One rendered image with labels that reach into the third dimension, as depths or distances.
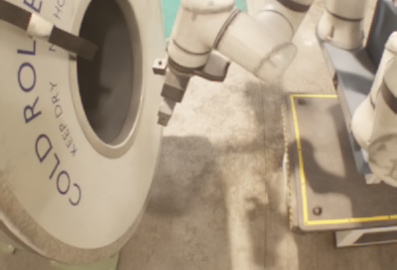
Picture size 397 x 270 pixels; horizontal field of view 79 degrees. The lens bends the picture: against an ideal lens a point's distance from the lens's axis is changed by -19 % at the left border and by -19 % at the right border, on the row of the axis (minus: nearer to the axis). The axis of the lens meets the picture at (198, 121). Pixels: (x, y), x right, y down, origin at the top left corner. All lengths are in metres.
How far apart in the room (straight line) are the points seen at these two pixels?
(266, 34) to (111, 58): 0.83
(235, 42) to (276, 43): 0.07
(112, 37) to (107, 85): 0.20
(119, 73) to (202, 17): 0.76
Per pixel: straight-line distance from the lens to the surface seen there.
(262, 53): 0.47
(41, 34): 0.52
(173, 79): 0.60
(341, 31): 1.05
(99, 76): 1.24
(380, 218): 1.16
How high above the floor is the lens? 1.28
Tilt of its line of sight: 48 degrees down
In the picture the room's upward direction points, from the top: 9 degrees counter-clockwise
